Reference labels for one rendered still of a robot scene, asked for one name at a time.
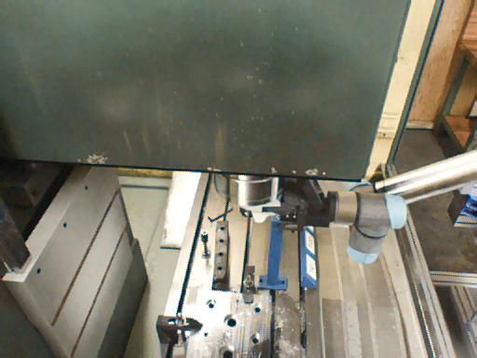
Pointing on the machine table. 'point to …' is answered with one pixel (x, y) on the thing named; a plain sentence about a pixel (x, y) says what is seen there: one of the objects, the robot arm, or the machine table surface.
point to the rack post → (273, 264)
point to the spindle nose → (249, 188)
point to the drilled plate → (214, 319)
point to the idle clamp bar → (221, 252)
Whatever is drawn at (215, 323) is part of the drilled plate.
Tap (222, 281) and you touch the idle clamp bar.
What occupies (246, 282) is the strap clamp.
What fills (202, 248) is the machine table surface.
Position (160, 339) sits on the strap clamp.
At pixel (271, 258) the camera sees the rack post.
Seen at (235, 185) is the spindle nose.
